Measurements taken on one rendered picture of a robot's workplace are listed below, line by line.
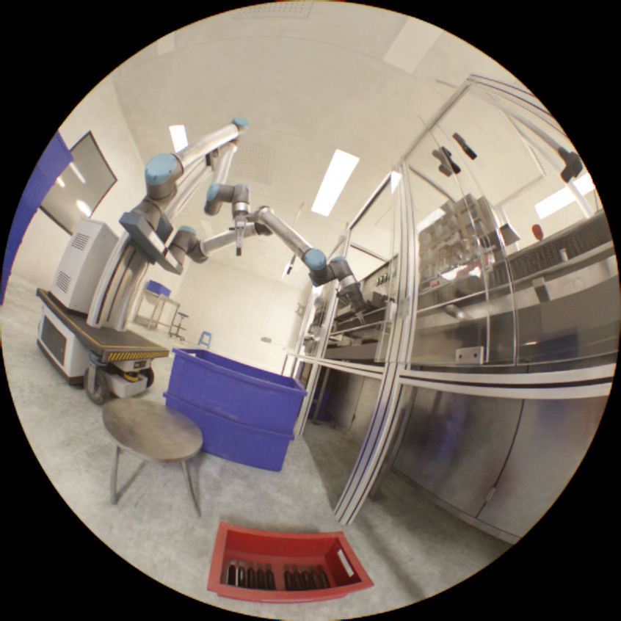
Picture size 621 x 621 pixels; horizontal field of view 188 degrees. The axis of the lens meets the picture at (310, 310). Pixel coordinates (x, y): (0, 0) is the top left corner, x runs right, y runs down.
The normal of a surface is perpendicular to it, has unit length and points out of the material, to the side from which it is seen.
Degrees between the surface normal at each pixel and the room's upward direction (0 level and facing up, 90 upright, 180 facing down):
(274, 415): 90
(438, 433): 90
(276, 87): 180
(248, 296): 90
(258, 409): 90
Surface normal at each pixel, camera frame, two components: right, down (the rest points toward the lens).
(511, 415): -0.94, -0.30
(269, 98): -0.26, 0.93
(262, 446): 0.21, -0.20
